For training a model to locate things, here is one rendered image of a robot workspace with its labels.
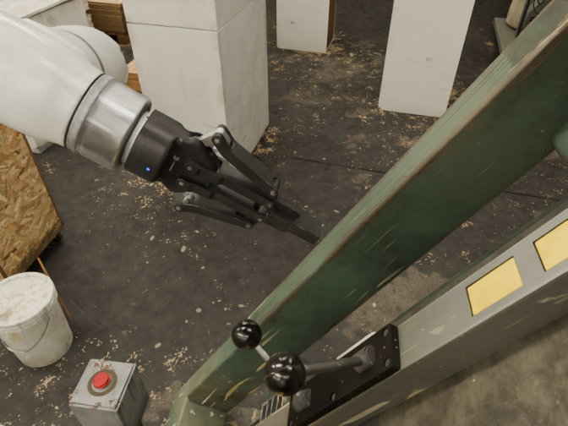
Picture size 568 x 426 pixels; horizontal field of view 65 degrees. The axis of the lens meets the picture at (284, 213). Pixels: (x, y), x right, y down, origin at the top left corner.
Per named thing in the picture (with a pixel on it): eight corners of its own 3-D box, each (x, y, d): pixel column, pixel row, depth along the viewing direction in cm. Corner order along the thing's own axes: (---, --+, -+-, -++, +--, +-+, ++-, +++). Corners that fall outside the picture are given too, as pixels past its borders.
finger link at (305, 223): (271, 199, 54) (274, 195, 54) (319, 225, 56) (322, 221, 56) (267, 215, 52) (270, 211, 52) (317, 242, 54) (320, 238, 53)
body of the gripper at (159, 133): (161, 93, 49) (235, 134, 52) (139, 146, 54) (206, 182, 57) (136, 127, 44) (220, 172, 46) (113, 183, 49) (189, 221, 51)
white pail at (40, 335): (43, 311, 233) (7, 248, 202) (93, 324, 227) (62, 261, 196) (-2, 363, 210) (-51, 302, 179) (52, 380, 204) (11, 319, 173)
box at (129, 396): (108, 392, 121) (90, 357, 109) (150, 398, 120) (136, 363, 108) (89, 438, 112) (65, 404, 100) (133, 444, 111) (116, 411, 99)
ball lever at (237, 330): (310, 402, 55) (239, 322, 58) (327, 391, 53) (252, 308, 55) (294, 424, 53) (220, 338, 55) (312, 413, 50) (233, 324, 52)
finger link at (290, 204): (261, 193, 53) (273, 177, 51) (297, 212, 54) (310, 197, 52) (259, 201, 52) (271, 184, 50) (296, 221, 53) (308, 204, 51)
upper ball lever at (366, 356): (355, 348, 48) (251, 364, 41) (377, 333, 46) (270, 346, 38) (370, 383, 46) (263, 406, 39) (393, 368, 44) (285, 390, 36)
